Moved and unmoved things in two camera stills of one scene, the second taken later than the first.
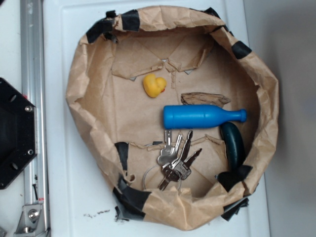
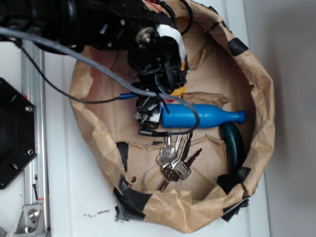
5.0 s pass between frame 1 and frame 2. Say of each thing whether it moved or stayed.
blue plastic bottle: stayed
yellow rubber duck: moved
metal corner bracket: stayed
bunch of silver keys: stayed
